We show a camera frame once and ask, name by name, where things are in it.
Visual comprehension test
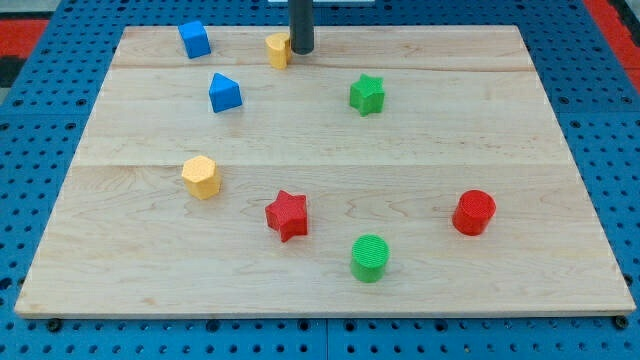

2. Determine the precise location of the yellow hexagon block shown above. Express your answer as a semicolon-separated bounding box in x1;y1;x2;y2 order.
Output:
181;155;221;200

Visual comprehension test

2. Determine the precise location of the red cylinder block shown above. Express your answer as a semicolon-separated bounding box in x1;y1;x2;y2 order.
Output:
452;189;497;236

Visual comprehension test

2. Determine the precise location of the light wooden board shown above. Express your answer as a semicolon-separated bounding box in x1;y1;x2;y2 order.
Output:
15;25;636;319

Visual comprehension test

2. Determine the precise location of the red star block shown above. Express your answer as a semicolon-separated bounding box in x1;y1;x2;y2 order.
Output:
265;190;308;243

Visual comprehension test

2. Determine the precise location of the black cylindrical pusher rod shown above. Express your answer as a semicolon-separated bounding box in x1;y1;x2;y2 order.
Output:
288;0;315;55

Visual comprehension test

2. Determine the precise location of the blue cube block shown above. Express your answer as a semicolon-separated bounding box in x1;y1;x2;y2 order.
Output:
178;20;211;59

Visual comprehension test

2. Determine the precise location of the green star block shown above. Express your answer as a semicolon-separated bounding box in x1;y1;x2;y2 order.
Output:
349;74;385;116

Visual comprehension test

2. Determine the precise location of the green cylinder block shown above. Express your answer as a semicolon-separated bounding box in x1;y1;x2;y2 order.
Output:
350;234;390;283

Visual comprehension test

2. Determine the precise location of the yellow heart block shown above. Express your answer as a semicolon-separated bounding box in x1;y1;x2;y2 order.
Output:
265;32;292;70

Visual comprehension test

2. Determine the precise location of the blue triangular prism block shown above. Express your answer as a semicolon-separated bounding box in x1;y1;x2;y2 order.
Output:
208;73;243;113

